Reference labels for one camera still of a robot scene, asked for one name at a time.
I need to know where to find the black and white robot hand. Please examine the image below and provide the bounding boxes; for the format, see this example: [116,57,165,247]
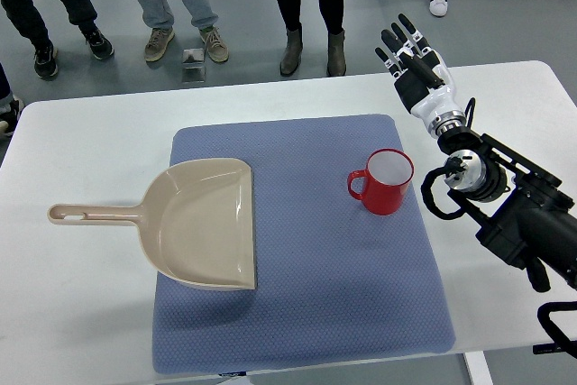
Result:
[375,14,466,138]

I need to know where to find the red cup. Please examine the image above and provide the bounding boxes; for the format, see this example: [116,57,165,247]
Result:
[347,148,415,215]

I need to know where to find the beige plastic dustpan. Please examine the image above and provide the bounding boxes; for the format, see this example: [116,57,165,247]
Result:
[48,158,257,290]

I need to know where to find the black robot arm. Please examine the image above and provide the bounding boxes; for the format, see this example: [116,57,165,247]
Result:
[421,101,576,293]

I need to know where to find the person in black leggings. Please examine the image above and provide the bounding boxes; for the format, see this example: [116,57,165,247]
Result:
[268,0,347,78]

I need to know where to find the blue textured mat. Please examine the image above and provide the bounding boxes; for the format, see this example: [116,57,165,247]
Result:
[152,115,455,374]

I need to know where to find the white table leg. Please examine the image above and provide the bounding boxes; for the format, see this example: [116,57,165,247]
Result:
[463,351,494,385]

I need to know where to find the person in black trousers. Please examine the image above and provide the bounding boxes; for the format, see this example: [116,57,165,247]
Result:
[0,0,115,79]

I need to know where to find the person at left edge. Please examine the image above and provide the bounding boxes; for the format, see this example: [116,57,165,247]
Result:
[0,65,24,137]

